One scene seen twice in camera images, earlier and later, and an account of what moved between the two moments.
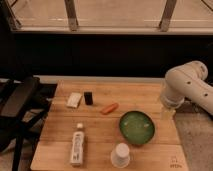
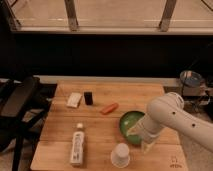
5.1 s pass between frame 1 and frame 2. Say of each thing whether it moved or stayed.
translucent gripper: moved
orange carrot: stayed
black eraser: stayed
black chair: stayed
